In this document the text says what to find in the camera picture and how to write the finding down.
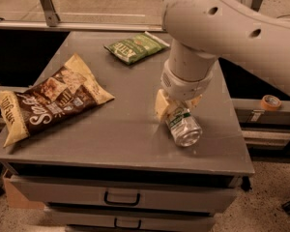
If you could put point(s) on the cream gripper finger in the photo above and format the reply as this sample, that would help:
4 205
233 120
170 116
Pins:
164 106
191 104

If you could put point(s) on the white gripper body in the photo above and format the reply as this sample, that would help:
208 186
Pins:
183 88

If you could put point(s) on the silver green 7up can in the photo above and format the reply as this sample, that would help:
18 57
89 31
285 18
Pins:
183 127

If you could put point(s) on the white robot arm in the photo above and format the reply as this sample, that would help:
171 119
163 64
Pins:
204 30

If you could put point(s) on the green chips bag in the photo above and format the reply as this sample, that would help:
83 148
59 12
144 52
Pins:
140 46

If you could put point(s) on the orange tape roll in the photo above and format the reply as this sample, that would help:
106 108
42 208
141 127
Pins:
270 103

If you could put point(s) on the brown yellow chips bag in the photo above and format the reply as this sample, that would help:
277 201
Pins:
71 90

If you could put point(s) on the upper grey drawer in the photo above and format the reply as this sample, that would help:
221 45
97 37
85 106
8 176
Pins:
124 195

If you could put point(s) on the grey drawer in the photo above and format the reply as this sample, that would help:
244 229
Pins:
124 195
134 221

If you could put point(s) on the lower grey drawer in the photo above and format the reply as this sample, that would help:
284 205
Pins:
134 221

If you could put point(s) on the left metal railing bracket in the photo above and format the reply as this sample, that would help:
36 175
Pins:
52 19

